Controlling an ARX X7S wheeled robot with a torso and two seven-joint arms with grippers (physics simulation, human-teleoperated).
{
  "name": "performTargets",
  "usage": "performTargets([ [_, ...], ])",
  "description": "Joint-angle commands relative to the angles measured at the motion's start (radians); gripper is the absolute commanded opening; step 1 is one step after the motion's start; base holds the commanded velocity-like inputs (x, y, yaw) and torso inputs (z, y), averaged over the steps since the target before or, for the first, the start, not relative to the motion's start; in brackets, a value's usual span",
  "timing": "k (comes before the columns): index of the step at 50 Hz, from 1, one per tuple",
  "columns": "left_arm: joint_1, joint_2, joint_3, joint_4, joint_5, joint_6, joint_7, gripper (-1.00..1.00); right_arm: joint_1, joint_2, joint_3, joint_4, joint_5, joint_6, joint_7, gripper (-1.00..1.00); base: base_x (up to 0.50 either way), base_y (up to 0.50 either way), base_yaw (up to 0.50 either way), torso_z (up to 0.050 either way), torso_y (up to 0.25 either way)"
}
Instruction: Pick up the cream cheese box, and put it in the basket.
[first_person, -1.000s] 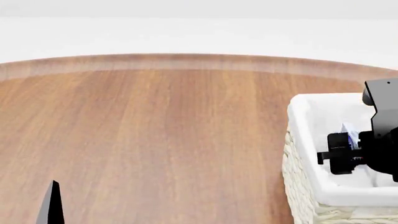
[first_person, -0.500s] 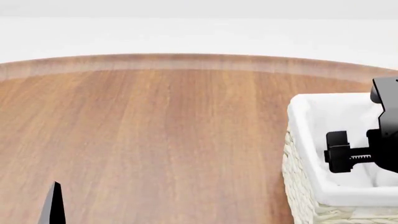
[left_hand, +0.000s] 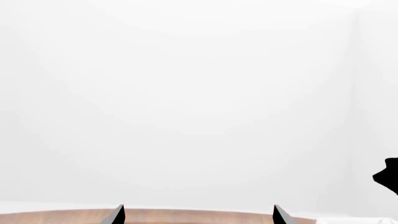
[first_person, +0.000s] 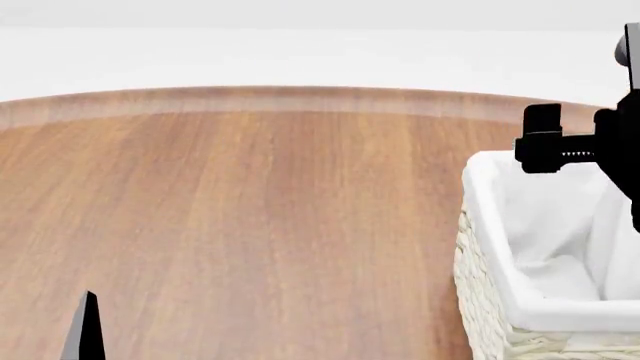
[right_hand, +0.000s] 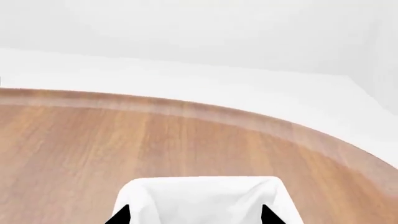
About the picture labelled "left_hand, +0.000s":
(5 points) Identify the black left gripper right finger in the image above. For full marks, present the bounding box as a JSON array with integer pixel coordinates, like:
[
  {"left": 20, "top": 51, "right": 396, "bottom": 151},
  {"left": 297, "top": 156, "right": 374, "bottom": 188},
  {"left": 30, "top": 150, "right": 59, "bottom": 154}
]
[{"left": 272, "top": 203, "right": 299, "bottom": 224}]

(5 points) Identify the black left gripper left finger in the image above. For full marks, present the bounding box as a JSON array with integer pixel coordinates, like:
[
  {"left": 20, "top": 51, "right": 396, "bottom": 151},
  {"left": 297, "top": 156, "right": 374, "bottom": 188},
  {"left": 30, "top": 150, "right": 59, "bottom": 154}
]
[{"left": 99, "top": 203, "right": 126, "bottom": 224}]

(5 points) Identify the white cloth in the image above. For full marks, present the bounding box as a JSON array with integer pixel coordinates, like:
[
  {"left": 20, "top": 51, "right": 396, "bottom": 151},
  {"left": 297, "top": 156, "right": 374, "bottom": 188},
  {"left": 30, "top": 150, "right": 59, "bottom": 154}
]
[{"left": 316, "top": 217, "right": 398, "bottom": 224}]

